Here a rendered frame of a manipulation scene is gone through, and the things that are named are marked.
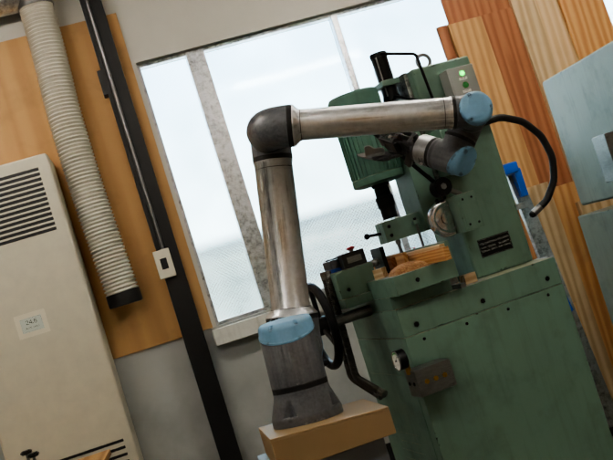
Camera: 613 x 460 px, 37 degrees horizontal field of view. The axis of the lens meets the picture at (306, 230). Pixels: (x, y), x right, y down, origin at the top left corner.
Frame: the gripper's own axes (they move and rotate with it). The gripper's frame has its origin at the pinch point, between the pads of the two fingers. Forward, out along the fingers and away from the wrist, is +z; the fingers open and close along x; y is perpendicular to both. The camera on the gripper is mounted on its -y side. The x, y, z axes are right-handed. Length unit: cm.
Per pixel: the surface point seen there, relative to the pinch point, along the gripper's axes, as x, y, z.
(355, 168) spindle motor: 3.9, -15.7, 11.6
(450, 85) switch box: -33.6, -12.4, -4.1
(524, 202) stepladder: -51, -108, 6
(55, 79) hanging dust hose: 9, -16, 185
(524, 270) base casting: 3, -50, -42
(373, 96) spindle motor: -17.7, -5.1, 13.8
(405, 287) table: 33.0, -22.6, -25.8
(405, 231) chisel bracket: 10.5, -35.0, -5.3
